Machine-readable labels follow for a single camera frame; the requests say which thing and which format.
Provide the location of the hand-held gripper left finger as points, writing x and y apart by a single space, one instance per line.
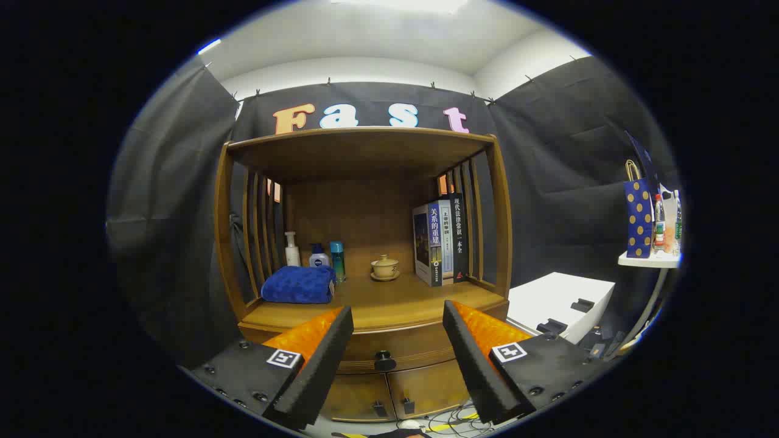
316 371

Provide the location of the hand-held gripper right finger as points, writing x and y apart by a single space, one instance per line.
475 371

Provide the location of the wooden cabinet door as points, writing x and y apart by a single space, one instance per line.
429 386
359 398

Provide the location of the wooden countertop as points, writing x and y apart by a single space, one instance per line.
395 301

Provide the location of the folded blue towel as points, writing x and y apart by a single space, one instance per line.
298 285

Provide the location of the black clip part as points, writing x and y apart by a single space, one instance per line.
582 305
552 326

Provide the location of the teal bottle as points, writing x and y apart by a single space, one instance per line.
338 263

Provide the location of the white box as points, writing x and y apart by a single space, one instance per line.
557 295

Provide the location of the white bottle with blue cap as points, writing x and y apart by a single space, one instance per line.
319 258

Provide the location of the white pump bottle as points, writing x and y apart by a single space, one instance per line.
292 252

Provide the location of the beige lidded tea cup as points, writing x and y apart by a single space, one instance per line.
385 267

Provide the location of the light blue book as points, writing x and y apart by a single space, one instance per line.
447 240

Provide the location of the black book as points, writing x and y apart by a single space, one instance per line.
460 234

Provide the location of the book with city photo cover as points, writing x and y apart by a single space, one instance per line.
423 243

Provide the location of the black backdrop cloth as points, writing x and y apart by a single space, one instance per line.
548 182

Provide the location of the white side shelf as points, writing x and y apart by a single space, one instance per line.
648 261

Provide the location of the blue dotted gift bag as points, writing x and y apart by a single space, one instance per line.
639 216

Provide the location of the clear bottle with red label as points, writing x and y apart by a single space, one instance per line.
659 225

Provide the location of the ceiling light panel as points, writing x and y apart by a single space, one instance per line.
398 5

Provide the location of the wooden cabinet with shelf frame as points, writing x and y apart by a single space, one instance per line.
365 152

